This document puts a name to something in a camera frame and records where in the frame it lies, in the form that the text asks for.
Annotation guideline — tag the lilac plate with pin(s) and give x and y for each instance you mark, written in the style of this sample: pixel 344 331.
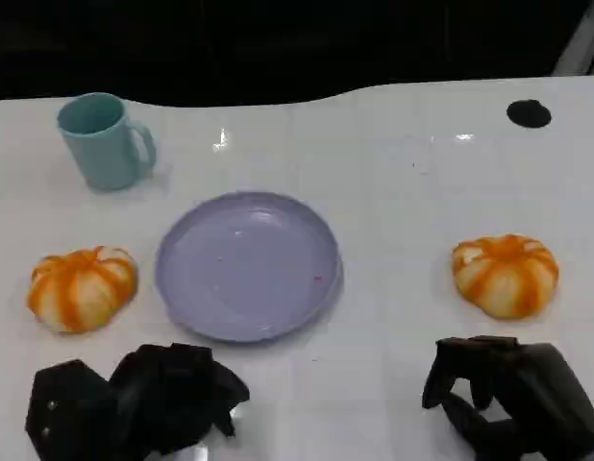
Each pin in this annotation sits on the lilac plate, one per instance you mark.
pixel 249 269

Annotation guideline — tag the grey metal post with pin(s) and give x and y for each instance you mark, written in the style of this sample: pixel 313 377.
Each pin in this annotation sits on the grey metal post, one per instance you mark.
pixel 583 41

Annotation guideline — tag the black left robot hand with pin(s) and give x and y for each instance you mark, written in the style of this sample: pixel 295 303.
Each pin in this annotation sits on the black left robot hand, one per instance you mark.
pixel 172 394

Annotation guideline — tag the pale green mug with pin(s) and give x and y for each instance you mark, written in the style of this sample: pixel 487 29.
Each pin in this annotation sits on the pale green mug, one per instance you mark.
pixel 101 149

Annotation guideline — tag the black round table grommet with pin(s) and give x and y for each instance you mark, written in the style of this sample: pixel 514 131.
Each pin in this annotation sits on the black round table grommet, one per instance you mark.
pixel 528 113

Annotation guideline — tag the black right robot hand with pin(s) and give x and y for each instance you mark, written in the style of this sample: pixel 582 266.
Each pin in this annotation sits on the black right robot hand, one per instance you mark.
pixel 527 398

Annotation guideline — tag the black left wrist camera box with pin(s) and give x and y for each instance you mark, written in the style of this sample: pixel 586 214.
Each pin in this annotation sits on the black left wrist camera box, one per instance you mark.
pixel 68 408

